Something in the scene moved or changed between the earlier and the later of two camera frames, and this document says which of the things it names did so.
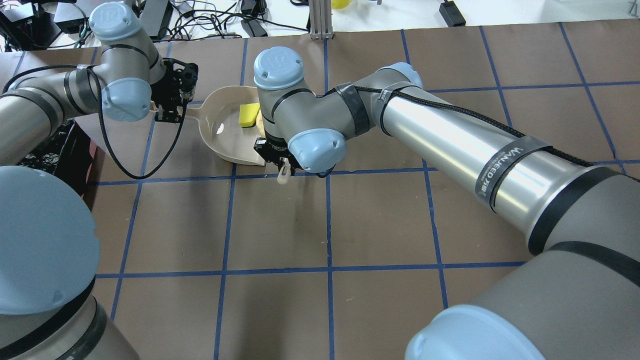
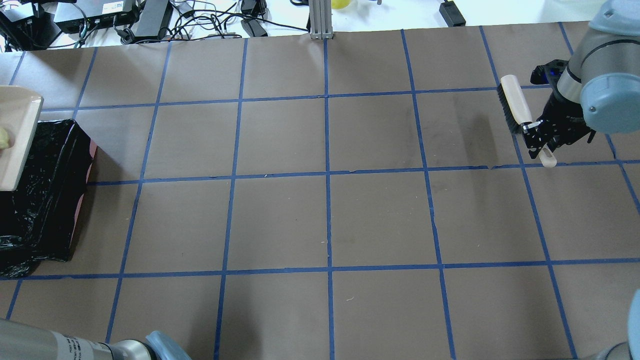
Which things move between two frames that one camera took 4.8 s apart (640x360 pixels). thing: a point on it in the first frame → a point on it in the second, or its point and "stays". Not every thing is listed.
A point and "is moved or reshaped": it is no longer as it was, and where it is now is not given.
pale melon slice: x=260 y=125 is moved or reshaped
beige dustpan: x=218 y=114 is moved or reshaped
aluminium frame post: x=321 y=25 stays
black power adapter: x=452 y=15 stays
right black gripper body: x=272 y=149 → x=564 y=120
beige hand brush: x=284 y=173 → x=518 y=112
